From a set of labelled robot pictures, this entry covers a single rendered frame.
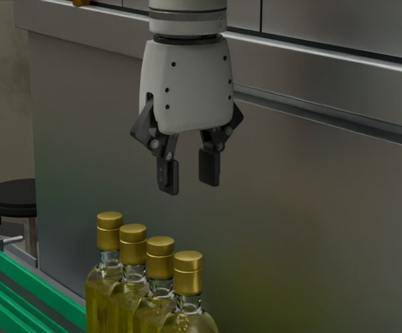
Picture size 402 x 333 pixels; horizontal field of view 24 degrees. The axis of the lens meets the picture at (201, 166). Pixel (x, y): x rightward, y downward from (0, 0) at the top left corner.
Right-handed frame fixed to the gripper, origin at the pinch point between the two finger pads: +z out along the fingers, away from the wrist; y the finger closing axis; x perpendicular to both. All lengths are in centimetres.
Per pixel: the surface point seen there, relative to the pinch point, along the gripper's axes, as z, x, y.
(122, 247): 12.2, -11.7, 2.0
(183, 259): 10.0, 0.6, 1.3
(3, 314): 29.9, -38.6, 7.1
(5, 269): 31, -59, -2
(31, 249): 100, -232, -86
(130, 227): 9.9, -12.1, 0.6
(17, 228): 136, -351, -133
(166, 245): 10.1, -4.5, 0.3
